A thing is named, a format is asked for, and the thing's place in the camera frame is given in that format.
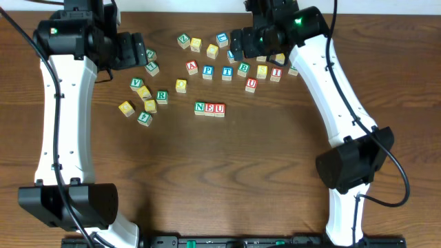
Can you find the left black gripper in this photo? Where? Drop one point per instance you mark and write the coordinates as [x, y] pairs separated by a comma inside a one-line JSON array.
[[138, 49]]

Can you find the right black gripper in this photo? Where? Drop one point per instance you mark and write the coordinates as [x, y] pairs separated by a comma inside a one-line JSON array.
[[237, 44]]

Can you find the red I block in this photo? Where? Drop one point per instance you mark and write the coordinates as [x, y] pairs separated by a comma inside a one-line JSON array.
[[276, 74]]

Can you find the blue P block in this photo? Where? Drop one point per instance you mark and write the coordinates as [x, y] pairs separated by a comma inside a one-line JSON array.
[[208, 72]]

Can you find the green R block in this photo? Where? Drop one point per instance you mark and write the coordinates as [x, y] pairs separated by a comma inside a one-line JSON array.
[[162, 97]]

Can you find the red Q block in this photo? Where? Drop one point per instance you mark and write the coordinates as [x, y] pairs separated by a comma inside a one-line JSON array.
[[219, 110]]

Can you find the red E block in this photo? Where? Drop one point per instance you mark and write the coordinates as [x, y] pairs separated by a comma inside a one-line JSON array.
[[209, 109]]

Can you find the green N block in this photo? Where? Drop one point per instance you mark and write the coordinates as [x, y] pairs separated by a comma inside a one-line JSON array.
[[199, 108]]

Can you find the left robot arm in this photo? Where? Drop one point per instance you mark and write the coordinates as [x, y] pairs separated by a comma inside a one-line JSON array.
[[75, 44]]

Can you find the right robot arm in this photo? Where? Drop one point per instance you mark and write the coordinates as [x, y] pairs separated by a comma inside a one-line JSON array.
[[358, 146]]

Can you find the blue 5 block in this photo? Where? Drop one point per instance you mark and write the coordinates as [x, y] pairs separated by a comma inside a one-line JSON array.
[[261, 58]]

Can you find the green J block left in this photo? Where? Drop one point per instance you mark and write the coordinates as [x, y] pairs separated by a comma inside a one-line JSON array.
[[151, 55]]

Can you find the green j block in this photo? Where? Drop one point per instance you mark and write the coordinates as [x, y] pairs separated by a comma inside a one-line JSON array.
[[151, 55], [293, 71]]

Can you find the blue L block middle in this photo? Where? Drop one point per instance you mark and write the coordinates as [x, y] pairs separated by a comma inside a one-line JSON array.
[[230, 57]]

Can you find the blue l block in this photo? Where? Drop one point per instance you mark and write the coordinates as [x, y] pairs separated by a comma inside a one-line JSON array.
[[222, 39], [230, 57]]

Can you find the green B block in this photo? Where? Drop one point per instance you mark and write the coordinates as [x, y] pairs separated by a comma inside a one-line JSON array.
[[243, 69]]

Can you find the green 7 block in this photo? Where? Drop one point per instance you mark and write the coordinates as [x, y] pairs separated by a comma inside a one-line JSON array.
[[152, 68]]

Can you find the blue L block top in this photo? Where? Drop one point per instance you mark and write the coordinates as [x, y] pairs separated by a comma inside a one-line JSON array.
[[222, 39]]

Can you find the green V block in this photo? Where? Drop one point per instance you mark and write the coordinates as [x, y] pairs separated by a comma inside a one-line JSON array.
[[136, 83]]

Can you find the yellow block right top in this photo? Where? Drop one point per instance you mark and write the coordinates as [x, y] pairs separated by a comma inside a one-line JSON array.
[[280, 58]]

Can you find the blue T block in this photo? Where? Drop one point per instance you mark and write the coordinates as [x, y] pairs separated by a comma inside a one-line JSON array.
[[227, 73]]

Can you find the yellow block second row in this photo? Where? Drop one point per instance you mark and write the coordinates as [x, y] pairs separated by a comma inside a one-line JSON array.
[[212, 51]]

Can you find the red U block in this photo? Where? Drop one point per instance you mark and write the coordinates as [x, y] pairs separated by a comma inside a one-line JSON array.
[[251, 85]]

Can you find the yellow block beside V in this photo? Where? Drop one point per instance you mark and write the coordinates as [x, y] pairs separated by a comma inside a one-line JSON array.
[[144, 93]]

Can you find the green J block right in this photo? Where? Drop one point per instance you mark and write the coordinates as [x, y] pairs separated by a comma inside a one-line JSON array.
[[293, 71]]

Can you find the yellow block top row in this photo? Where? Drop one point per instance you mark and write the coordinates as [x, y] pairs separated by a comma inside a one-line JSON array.
[[195, 44]]

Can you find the green Z block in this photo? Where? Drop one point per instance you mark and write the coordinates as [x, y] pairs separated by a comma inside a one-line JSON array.
[[184, 41]]

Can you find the yellow C block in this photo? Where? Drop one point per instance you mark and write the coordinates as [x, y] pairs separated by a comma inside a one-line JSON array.
[[127, 108]]

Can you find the yellow O block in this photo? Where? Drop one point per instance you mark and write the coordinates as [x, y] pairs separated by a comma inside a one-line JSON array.
[[181, 86]]

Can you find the red A block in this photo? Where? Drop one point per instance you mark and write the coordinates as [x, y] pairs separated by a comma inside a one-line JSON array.
[[192, 67]]

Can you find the green 4 block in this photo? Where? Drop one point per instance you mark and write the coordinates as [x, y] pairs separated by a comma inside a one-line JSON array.
[[145, 119]]

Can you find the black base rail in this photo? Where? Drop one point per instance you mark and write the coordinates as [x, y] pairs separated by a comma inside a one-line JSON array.
[[296, 241]]

